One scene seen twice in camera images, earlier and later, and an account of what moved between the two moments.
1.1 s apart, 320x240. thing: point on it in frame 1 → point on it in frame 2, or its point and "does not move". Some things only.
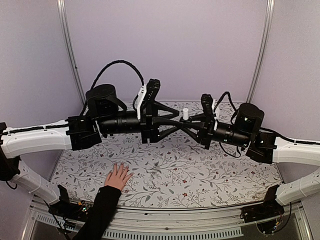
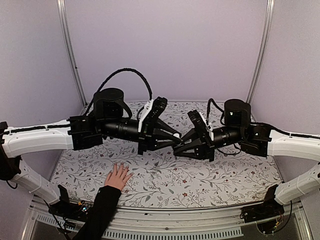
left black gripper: [150, 130] → [147, 138]
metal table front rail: [136, 223] does not move
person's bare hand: [117, 180] does not move
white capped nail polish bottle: [185, 114] → [176, 135]
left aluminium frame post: [61, 14] does not move
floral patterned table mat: [175, 173] does not move
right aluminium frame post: [270, 7] does not move
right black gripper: [205, 130] → [203, 150]
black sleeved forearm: [104, 205] does not move
